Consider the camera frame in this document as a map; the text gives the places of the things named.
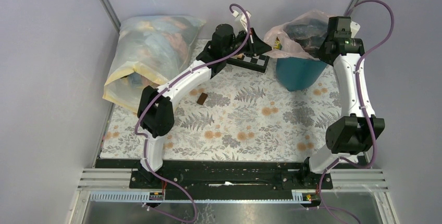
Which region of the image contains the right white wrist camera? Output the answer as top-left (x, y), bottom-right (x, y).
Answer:
top-left (350, 21), bottom-right (361, 38)

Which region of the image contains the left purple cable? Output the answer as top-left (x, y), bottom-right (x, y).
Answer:
top-left (133, 3), bottom-right (252, 224)

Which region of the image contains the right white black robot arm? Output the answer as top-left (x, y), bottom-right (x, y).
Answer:
top-left (299, 16), bottom-right (385, 189)

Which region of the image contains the pink trash bag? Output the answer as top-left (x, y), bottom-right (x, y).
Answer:
top-left (264, 9), bottom-right (332, 60)

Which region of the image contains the dark brown wooden block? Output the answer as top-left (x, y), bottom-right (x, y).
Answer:
top-left (197, 93), bottom-right (208, 105)

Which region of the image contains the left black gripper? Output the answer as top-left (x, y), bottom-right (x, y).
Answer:
top-left (223, 28), bottom-right (272, 59)

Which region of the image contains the teal plastic trash bin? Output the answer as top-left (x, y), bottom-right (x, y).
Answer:
top-left (276, 57), bottom-right (327, 92)

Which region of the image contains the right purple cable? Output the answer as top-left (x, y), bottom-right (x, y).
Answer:
top-left (317, 0), bottom-right (395, 224)

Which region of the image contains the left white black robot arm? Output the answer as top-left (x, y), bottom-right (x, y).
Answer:
top-left (134, 24), bottom-right (272, 188)

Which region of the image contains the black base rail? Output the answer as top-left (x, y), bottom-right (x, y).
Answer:
top-left (96, 159), bottom-right (351, 198)

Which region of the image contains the large translucent plastic bag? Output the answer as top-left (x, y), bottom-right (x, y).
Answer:
top-left (103, 15), bottom-right (205, 113)

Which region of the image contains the purple cable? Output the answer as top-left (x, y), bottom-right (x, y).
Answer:
top-left (317, 0), bottom-right (395, 224)
top-left (133, 3), bottom-right (252, 224)

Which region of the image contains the floral patterned table mat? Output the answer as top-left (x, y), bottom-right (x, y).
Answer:
top-left (99, 39), bottom-right (359, 164)

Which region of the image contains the black white checkerboard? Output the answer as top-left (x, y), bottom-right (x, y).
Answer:
top-left (227, 54), bottom-right (269, 73)

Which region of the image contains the aluminium frame rail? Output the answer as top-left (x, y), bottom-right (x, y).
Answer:
top-left (78, 168), bottom-right (388, 204)

